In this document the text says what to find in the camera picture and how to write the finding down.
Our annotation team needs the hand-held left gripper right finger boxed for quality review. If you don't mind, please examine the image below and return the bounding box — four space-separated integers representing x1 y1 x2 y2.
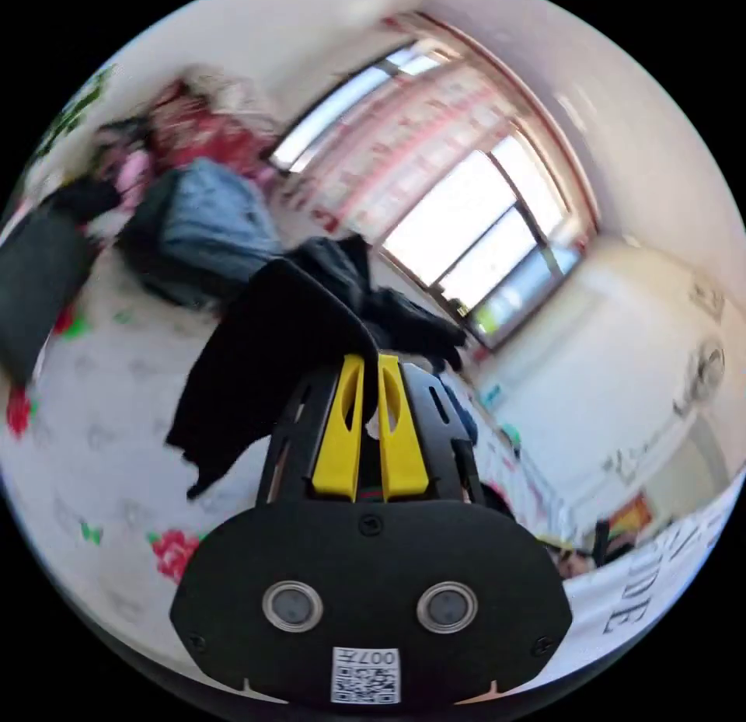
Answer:
377 354 431 503

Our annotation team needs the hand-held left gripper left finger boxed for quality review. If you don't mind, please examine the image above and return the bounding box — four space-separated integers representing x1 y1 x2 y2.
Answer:
311 354 366 503

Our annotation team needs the black long sleeve shirt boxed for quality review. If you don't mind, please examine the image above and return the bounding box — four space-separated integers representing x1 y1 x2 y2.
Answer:
165 235 471 501

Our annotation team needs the window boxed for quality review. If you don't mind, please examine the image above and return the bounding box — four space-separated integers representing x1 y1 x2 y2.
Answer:
270 37 602 351

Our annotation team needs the pile of clothes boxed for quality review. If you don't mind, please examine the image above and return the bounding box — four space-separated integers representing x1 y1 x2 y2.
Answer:
0 75 288 388

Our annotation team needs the sheer pink curtain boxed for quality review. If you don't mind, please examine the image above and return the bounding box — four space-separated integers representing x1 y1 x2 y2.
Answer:
279 57 528 242

